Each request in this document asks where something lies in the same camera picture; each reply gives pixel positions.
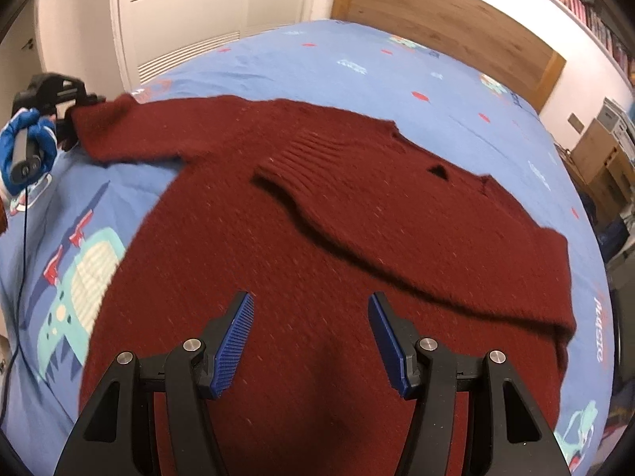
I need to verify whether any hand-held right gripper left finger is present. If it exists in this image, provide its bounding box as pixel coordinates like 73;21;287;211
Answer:
54;292;255;476

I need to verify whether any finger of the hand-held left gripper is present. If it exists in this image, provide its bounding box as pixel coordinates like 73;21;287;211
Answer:
74;90;107;109
56;113;81;152

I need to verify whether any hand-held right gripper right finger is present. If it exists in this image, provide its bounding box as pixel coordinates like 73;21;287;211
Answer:
367;292;572;476

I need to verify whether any dark red knit sweater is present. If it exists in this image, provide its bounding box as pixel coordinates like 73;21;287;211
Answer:
69;93;577;476

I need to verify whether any person's left hand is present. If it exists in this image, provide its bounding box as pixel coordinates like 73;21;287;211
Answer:
0;108;58;194

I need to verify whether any white wardrobe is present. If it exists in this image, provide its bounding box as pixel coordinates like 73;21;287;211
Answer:
35;0;343;95

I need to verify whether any blue printed bedsheet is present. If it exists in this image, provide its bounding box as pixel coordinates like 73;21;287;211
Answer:
0;19;616;476

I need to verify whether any white plastic box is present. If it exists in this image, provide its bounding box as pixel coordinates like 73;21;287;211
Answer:
598;98;632;146

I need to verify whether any wooden headboard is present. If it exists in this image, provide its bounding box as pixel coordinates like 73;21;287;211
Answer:
331;0;567;115

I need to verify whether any black cable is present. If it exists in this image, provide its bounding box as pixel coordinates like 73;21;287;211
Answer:
0;186;31;432

